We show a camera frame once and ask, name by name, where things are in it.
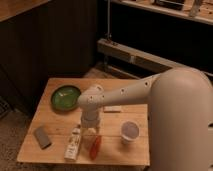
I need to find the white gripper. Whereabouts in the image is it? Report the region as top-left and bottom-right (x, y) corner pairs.
(81, 111), (100, 134)

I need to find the white tube bottle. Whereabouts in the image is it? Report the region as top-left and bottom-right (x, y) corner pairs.
(64, 125), (82, 161)

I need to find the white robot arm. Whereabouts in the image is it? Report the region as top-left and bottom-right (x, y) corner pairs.
(78, 67), (213, 171)

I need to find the small white card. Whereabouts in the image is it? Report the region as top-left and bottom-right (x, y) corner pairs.
(103, 106), (122, 113)

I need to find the wooden table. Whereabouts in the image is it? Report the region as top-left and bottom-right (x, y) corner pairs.
(17, 78), (150, 166)

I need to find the grey sponge block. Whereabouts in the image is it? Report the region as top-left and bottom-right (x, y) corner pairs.
(33, 126), (52, 149)

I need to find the wooden bench beam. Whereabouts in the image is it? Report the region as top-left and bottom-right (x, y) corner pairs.
(97, 38), (184, 73)

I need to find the metal pole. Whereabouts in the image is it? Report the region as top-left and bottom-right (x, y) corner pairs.
(107, 0), (111, 41)

